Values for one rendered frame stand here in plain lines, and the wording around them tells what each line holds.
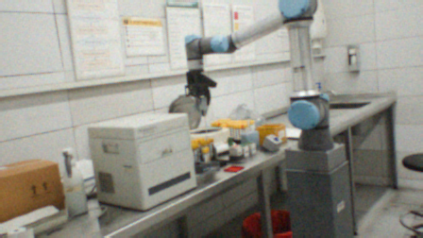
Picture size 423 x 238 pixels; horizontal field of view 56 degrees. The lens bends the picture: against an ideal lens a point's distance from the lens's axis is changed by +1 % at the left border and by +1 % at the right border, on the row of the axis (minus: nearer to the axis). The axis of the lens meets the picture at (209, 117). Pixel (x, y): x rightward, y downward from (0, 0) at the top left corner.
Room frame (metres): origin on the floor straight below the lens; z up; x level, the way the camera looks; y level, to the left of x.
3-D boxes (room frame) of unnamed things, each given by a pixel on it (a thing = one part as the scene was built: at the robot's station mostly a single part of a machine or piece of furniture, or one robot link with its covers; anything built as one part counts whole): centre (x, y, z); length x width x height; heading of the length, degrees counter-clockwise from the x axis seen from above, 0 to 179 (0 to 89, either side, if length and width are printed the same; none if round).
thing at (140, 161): (1.52, 0.27, 1.03); 0.31 x 0.27 x 0.30; 140
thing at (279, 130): (2.19, -0.33, 0.93); 0.13 x 0.13 x 0.10; 55
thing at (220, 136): (2.17, 0.03, 0.94); 0.30 x 0.24 x 0.12; 41
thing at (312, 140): (1.66, -0.44, 1.00); 0.15 x 0.15 x 0.10
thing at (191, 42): (1.78, 0.03, 1.43); 0.09 x 0.08 x 0.11; 61
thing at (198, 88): (1.78, 0.04, 1.27); 0.09 x 0.08 x 0.12; 139
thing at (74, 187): (1.38, 0.51, 1.00); 0.09 x 0.08 x 0.24; 50
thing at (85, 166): (1.71, 0.57, 0.94); 0.22 x 0.12 x 0.13; 144
